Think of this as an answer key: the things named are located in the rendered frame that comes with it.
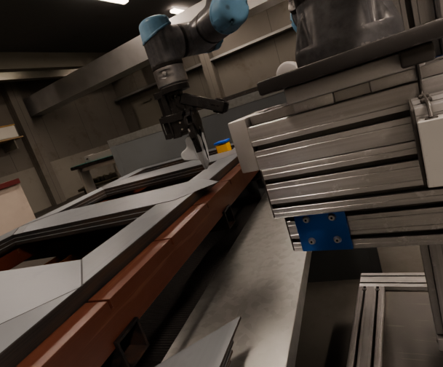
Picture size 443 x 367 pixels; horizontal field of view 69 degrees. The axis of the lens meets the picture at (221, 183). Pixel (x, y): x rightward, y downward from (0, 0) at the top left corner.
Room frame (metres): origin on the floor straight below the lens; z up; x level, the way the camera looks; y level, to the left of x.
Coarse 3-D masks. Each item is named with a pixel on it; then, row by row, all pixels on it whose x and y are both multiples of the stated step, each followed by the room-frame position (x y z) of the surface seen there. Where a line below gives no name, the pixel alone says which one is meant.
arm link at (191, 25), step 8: (184, 24) 0.81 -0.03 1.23; (192, 24) 0.78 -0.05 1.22; (184, 32) 0.79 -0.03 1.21; (192, 32) 0.79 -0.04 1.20; (192, 40) 0.80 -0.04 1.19; (200, 40) 0.78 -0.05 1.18; (192, 48) 0.81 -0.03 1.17; (200, 48) 0.81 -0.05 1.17; (208, 48) 0.81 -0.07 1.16; (216, 48) 0.85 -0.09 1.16; (184, 56) 0.82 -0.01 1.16
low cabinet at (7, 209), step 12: (12, 180) 5.19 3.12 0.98; (0, 192) 5.03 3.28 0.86; (12, 192) 5.17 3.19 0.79; (0, 204) 4.97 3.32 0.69; (12, 204) 5.11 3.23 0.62; (24, 204) 5.24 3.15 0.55; (0, 216) 4.91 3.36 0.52; (12, 216) 5.04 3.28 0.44; (24, 216) 5.18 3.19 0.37; (0, 228) 4.85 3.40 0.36; (12, 228) 4.98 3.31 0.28
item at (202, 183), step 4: (200, 180) 0.90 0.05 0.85; (204, 180) 0.88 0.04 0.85; (208, 180) 0.87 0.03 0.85; (196, 184) 0.86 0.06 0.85; (200, 184) 0.84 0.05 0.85; (204, 184) 0.83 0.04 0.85; (188, 188) 0.85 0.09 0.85; (192, 188) 0.83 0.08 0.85; (196, 188) 0.81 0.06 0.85; (200, 188) 0.80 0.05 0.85; (184, 192) 0.81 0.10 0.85; (188, 192) 0.79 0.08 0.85; (192, 192) 0.78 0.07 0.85; (180, 196) 0.78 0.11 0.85
